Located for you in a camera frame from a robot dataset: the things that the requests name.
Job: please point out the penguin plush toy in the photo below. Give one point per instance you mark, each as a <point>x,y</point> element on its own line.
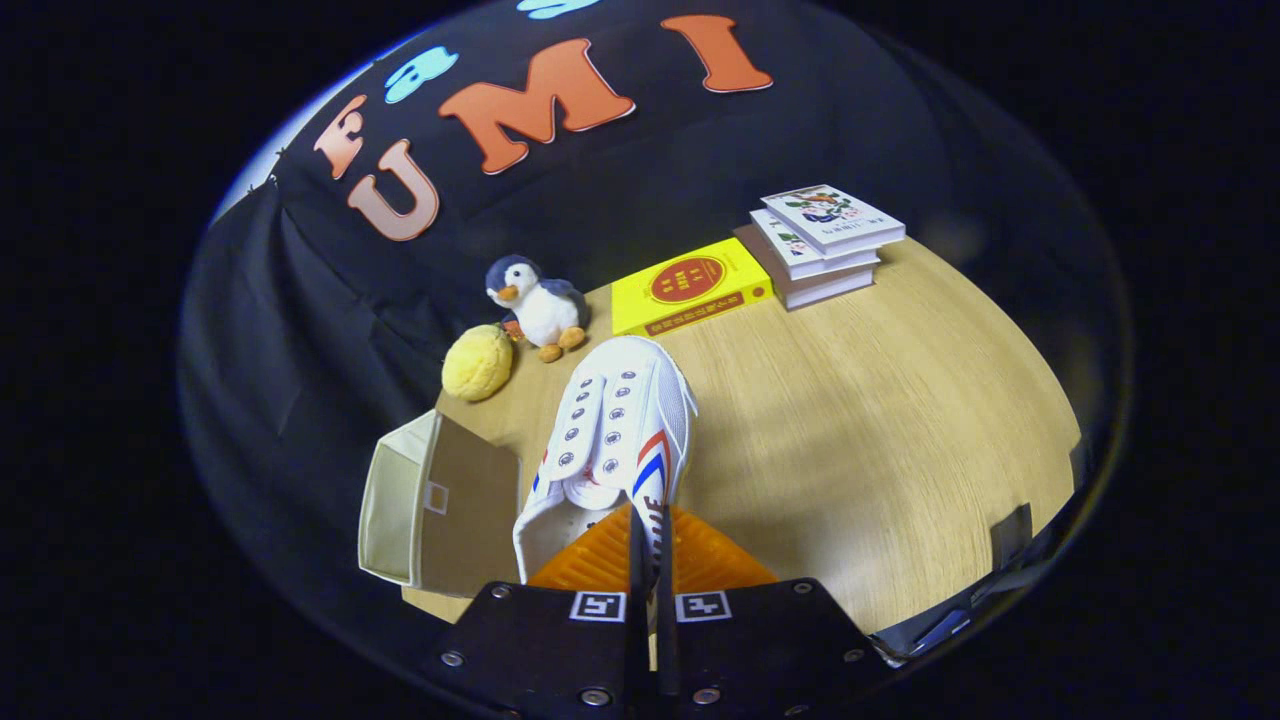
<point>545,310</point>

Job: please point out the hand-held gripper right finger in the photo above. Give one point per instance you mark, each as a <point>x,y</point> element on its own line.
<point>668,650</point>

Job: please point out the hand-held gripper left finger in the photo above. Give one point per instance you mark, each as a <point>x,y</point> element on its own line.
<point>637,650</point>

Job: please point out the thin white book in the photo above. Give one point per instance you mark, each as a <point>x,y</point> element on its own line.
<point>790,250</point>

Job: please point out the white striped canvas shoe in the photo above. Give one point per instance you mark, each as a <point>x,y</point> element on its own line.
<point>620,410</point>

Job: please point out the brown cover book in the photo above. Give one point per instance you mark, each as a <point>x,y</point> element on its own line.
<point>830,288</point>

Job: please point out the black backdrop cloth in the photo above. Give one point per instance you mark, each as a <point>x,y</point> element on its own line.
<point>300,330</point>

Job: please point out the beige fabric storage box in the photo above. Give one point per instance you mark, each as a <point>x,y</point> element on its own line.
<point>470,520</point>

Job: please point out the yellow book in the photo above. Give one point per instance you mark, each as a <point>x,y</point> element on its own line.
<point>640,295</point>

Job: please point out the yellow round plush toy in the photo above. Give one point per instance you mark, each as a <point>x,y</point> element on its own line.
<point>478,365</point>

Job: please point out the illustrated white book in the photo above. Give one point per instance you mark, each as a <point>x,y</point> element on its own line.
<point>830,215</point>

